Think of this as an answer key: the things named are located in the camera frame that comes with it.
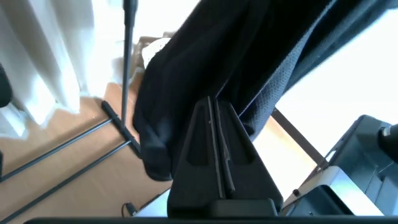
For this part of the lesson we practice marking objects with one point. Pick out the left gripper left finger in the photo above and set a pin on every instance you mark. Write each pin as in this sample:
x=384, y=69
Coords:
x=192, y=174

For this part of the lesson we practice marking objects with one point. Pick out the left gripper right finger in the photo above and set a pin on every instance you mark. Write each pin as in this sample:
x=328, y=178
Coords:
x=248, y=177

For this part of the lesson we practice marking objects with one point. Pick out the black garment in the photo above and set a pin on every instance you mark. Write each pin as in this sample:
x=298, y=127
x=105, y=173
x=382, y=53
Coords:
x=202, y=56

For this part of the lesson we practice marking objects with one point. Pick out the black shorts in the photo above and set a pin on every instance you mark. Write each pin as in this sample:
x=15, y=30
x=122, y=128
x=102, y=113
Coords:
x=4, y=87

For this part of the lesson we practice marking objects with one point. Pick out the black clothes rack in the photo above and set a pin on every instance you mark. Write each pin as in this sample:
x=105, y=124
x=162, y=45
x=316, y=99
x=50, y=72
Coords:
x=127, y=62

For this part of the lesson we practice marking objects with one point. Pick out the white laundry basket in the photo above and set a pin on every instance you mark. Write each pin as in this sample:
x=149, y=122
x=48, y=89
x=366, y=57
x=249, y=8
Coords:
x=154, y=49

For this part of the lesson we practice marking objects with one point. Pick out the beige curtain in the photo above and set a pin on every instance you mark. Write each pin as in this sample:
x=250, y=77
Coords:
x=46, y=46

